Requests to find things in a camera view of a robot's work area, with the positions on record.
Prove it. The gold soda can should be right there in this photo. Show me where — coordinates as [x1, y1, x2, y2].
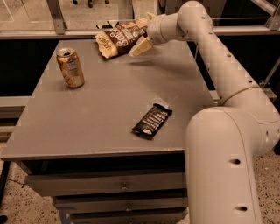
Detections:
[56, 47, 85, 88]

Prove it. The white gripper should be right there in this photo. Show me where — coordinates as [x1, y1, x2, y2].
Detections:
[129, 12, 179, 57]

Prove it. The black rxbar chocolate bar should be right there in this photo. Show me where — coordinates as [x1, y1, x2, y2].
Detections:
[132, 103, 172, 139]

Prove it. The grey metal railing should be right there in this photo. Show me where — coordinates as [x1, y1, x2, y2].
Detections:
[0, 0, 279, 39]

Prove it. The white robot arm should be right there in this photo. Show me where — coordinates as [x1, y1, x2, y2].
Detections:
[129, 1, 280, 224]

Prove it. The grey drawer cabinet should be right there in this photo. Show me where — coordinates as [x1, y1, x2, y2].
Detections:
[1, 40, 213, 224]

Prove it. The brown chip bag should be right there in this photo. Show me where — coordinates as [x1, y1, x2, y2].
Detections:
[95, 17, 149, 59]

